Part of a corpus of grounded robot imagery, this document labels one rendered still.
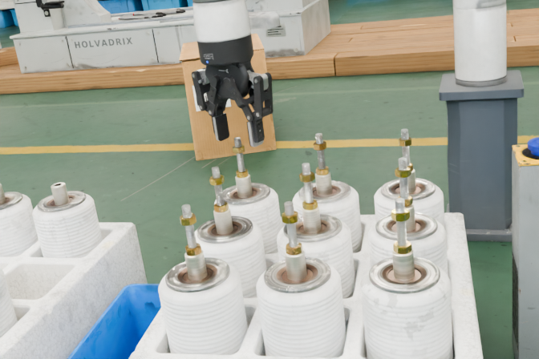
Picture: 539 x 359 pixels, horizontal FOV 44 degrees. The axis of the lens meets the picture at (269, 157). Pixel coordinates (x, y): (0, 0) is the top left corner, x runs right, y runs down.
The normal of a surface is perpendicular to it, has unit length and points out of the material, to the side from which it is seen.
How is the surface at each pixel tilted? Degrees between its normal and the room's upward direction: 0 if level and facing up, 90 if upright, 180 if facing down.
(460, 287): 0
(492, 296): 0
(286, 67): 90
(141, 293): 88
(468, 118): 90
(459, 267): 0
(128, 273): 90
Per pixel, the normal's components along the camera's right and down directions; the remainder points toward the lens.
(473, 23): -0.47, 0.34
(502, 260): -0.12, -0.94
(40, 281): -0.25, 0.35
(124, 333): 0.96, -0.07
